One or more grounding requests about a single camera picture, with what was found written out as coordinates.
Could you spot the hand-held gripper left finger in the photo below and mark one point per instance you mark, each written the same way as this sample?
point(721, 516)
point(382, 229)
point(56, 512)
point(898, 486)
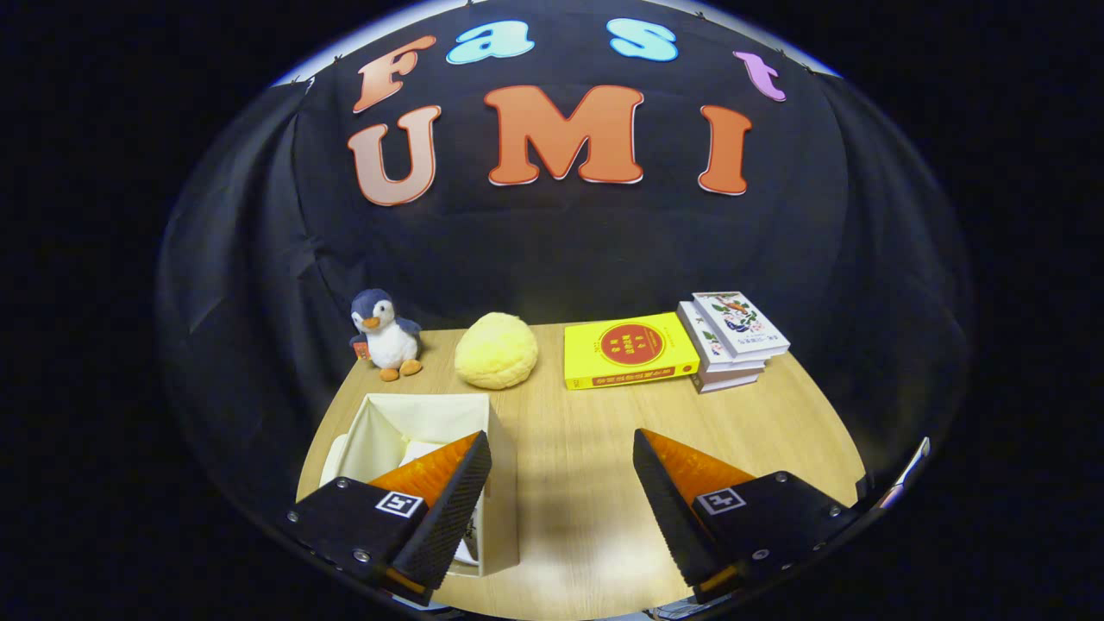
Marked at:
point(457, 509)

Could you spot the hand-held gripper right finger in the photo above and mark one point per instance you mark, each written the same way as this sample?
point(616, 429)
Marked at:
point(668, 509)

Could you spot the beige fabric storage box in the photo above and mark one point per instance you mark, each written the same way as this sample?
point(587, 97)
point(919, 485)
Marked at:
point(504, 509)

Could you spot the yellow round plush cushion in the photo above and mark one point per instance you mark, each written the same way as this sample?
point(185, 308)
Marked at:
point(496, 352)

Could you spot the yellow book with red circle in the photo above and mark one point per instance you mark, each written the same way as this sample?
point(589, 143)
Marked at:
point(630, 352)

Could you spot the penguin plush toy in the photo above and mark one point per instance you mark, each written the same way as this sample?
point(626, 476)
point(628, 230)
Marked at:
point(388, 341)

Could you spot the white book with bird cover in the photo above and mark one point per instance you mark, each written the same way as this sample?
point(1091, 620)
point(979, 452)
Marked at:
point(742, 326)

